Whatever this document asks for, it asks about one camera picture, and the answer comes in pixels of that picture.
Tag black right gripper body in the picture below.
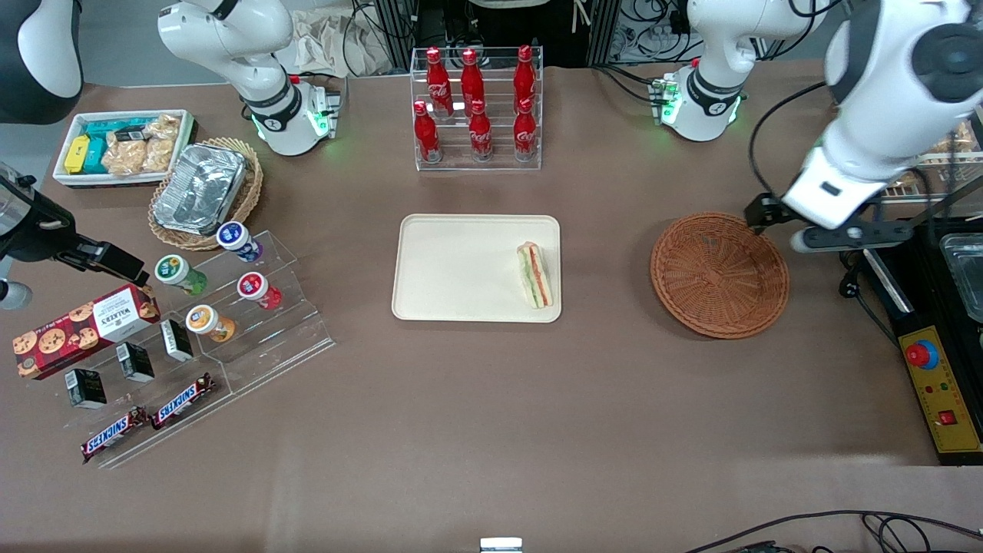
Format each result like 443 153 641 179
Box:
0 163 81 263

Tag triangle sandwich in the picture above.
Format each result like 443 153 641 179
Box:
515 240 554 310

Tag brown round wicker basket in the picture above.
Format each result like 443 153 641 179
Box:
650 212 791 340

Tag steel machine tray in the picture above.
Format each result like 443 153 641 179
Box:
938 232 983 324

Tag light oval wicker basket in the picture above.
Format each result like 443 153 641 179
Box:
147 137 264 253

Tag cream plastic tray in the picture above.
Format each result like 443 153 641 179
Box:
391 213 563 324

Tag green yogurt cup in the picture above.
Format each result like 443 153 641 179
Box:
154 253 209 297

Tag white rectangular snack bin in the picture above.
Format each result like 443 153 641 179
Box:
51 109 197 190

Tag red tartan cookie box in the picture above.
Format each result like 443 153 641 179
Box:
12 283 162 381

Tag small black carton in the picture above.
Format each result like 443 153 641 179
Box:
115 341 156 384
159 318 195 363
64 368 108 410

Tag yellow snack packet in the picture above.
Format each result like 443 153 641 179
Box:
64 134 92 175

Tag black sealing machine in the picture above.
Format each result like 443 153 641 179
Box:
856 217 983 467

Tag orange yogurt cup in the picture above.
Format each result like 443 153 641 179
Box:
185 303 237 344

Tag clear cracker packet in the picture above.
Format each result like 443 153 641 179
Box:
102 114 182 177

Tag wrapped bread packet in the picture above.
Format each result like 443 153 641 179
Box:
925 121 979 156

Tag aluminium foil container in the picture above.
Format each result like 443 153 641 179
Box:
151 143 249 237

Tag purple yogurt cup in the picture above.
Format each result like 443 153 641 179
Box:
216 220 264 263

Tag teal snack packet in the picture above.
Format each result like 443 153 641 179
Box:
83 118 148 174

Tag red yogurt cup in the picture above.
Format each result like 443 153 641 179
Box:
236 271 284 311

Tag red emergency stop button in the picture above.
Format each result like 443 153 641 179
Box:
904 338 941 371

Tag snickers chocolate bar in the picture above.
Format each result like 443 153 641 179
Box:
150 373 217 431
80 406 150 465

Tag green lit connector box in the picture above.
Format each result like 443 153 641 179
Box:
647 75 686 125
307 83 344 141

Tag clear acrylic stepped stand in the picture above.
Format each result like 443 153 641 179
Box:
65 230 337 470

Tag yellow control panel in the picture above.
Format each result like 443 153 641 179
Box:
898 325 983 455

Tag red cola bottle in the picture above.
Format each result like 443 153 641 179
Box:
512 44 538 108
413 100 444 164
460 48 487 118
425 47 455 118
512 97 539 163
468 100 495 163

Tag clear acrylic bottle rack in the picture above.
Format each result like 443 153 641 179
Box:
409 45 544 172

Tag beige crumpled cloth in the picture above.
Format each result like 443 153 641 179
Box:
286 9 394 79

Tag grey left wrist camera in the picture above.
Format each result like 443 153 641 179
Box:
789 224 916 254

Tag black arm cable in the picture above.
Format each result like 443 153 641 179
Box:
748 80 832 202

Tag black power cable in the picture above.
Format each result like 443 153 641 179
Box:
837 250 901 348

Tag white wire bread rack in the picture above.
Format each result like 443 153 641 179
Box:
875 108 983 205

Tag tangled black cable bundle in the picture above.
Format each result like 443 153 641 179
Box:
611 0 693 65

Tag black floor cable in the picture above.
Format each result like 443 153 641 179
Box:
682 509 983 553

